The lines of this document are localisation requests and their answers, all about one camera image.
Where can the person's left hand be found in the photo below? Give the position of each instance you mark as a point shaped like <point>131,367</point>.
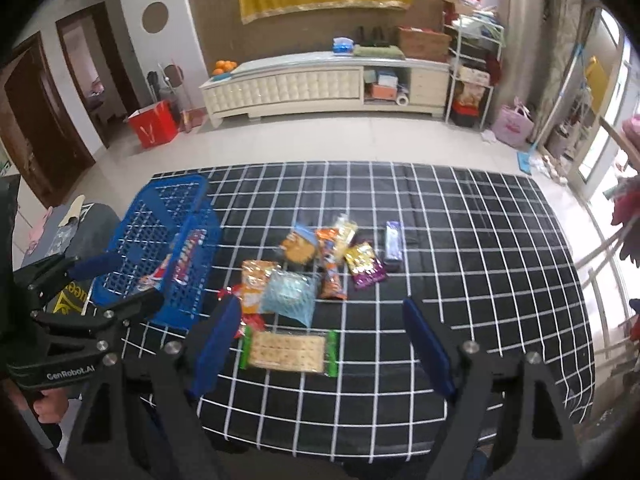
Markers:
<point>52,405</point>

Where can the blue plastic basket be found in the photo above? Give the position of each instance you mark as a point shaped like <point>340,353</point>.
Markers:
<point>150,220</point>

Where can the light blue mesh packet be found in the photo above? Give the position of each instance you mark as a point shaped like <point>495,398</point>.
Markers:
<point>290,295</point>

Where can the yellow snack packet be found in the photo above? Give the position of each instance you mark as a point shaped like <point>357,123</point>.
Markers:
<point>345,234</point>

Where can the blue tissue pack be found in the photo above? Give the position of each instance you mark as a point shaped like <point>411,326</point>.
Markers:
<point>343,45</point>

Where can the red and blue snack packet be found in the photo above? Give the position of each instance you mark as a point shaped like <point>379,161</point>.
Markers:
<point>190,255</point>
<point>155,275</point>

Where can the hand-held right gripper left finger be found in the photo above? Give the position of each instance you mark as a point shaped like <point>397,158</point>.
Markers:
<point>215,342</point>

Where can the cracker packet with green ends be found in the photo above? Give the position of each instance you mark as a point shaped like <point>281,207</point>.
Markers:
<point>287,352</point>

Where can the black white grid tablecloth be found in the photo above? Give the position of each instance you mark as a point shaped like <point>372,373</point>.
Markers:
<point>475,260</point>

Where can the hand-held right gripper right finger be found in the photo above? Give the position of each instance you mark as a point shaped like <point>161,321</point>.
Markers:
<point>430,355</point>

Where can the orange snack bar packet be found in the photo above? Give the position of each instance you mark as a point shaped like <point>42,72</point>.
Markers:
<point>331,272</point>

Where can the red paper bag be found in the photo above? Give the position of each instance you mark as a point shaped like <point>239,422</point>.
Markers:
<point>152,125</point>

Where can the yellow hanging cloth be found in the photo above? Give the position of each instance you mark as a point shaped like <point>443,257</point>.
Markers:
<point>596,82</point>

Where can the pile of oranges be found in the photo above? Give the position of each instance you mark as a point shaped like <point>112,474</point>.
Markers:
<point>224,66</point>

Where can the purple snack packet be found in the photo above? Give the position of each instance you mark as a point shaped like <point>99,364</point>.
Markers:
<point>365,265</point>

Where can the grey upholstered seat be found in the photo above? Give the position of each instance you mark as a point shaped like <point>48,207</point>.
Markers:
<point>97,222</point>

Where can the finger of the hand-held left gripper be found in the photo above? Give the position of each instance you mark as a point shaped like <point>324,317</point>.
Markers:
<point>95,265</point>
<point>130,307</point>

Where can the pink gift bag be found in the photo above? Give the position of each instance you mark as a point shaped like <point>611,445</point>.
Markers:
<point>512,127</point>

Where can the white TV cabinet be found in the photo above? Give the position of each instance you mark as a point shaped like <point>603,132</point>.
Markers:
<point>290,87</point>

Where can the brown wooden crate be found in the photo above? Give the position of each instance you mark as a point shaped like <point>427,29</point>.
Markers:
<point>424,44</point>

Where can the green cushion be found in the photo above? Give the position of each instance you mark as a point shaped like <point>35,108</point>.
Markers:
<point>377,52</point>

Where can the small blue box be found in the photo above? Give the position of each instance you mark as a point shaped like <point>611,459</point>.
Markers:
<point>386,79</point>

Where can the orange chip packet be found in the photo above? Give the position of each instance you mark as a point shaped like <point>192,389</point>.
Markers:
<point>252,282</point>

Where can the orange box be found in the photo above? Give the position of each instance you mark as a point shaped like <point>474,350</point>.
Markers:
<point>384,91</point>

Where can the white tape roll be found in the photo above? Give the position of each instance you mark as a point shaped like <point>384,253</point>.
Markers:
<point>403,99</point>

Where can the brown wooden door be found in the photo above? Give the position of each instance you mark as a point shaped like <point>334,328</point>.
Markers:
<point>40,125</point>

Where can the blue-purple cylindrical can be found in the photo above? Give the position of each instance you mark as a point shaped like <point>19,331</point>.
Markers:
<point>393,245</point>

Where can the blue mop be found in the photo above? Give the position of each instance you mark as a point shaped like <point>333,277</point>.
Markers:
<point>527,160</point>

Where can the blue round biscuit packet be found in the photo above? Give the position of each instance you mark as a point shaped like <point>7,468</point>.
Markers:
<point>300,247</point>

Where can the white metal rack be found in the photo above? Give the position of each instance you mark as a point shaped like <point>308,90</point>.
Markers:
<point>472,72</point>

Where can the pink hanging clothes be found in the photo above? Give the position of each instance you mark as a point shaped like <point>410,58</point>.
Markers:
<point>627,205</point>

